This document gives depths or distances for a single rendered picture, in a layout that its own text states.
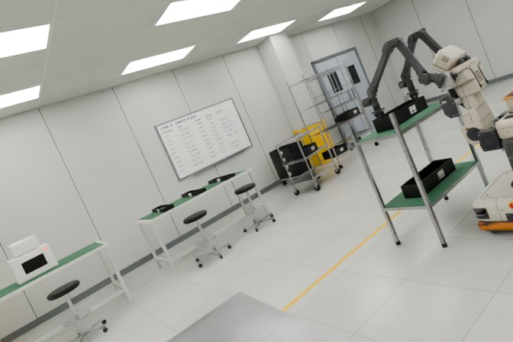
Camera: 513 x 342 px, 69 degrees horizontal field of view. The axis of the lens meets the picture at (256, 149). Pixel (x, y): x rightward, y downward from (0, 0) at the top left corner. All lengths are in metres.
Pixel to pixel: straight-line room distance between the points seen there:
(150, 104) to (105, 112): 0.81
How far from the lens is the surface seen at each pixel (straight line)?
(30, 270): 5.27
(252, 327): 1.43
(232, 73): 8.11
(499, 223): 3.18
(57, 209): 6.63
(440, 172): 3.56
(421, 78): 3.00
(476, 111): 3.11
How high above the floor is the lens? 1.44
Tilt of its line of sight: 4 degrees down
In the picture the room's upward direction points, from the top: 24 degrees counter-clockwise
